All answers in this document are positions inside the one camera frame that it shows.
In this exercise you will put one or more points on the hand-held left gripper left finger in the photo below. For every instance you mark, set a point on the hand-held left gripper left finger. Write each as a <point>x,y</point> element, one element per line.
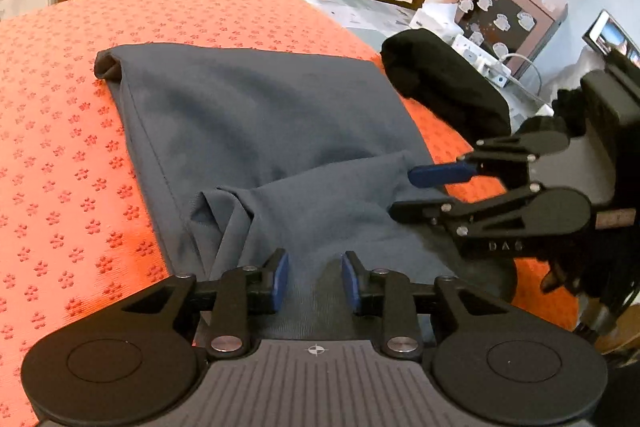
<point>280,282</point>

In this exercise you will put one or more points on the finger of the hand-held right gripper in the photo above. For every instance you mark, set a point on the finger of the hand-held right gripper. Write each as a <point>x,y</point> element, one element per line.
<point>435,175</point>
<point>425,210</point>

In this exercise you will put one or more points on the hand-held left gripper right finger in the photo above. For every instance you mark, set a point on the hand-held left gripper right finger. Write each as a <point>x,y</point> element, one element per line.
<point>350,282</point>

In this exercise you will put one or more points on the grey pants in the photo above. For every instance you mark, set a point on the grey pants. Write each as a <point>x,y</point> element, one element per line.
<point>260,122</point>

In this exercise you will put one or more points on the folded black garment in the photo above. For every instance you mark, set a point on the folded black garment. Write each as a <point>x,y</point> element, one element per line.
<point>445,82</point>

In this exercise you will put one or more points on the white power strip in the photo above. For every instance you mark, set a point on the white power strip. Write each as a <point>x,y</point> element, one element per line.
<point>480,59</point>

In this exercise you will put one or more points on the white tissue box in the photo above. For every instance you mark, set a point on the white tissue box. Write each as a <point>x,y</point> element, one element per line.
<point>432,17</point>

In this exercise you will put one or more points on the brown patterned box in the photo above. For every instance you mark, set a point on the brown patterned box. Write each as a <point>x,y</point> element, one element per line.
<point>515,17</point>

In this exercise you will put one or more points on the tablet with lit screen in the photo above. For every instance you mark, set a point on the tablet with lit screen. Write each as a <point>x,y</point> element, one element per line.
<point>612,39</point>

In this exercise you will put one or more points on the light patterned tablecloth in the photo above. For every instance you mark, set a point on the light patterned tablecloth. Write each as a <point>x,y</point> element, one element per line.
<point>350,9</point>

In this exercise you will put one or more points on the orange patterned mat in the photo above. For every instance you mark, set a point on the orange patterned mat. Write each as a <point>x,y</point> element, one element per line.
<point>65,132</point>

